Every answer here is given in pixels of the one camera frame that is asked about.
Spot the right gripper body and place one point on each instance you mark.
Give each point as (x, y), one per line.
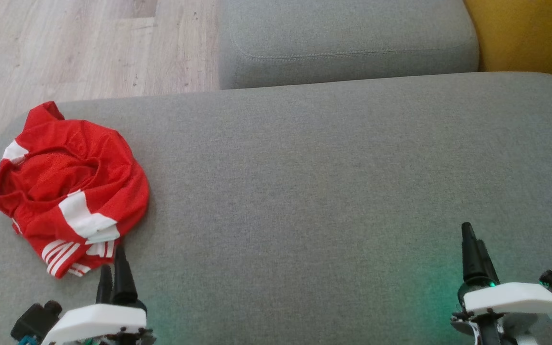
(511, 297)

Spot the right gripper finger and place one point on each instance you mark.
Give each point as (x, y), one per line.
(469, 258)
(489, 270)

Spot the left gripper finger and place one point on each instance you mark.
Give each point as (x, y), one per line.
(105, 287)
(123, 282)

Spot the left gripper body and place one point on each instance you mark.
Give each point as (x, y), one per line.
(98, 321)

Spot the red white-striped garment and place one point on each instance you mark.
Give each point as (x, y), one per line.
(65, 167)

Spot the grey fabric sofa seat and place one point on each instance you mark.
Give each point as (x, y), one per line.
(304, 191)

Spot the yellow upholstered furniture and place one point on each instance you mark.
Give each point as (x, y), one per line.
(530, 33)

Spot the grey fabric sofa cushion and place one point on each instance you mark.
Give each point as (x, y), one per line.
(348, 43)

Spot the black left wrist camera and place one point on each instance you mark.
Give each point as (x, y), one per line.
(34, 322)

